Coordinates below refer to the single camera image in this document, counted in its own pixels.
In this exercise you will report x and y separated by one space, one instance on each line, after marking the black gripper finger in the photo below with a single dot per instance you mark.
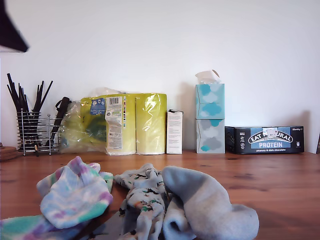
10 27

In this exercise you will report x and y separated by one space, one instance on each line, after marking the pastel tie-dye sock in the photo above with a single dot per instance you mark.
15 227
75 195

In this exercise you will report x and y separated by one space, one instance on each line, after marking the blue bird print sock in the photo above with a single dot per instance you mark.
145 200
110 226

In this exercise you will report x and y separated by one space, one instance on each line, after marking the plain light blue sock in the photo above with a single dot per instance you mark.
175 225
207 200

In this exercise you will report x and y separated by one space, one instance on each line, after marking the thin black stick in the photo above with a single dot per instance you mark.
37 95
13 95
15 87
44 95

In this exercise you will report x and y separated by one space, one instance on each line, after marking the yellow kitchen roll pack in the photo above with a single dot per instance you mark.
125 120

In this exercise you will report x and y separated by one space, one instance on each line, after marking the white cardboard carton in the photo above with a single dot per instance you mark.
174 132

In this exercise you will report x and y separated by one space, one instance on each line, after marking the white tissue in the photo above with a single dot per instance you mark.
206 76

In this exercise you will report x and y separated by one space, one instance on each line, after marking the blue cloud tissue box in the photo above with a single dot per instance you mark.
210 100

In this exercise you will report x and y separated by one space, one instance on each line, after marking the black protein bar box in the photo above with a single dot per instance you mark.
270 140

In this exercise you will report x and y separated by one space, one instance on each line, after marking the white wall light switch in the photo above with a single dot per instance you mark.
10 51

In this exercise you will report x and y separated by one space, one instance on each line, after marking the dark brown frame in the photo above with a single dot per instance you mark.
318 143

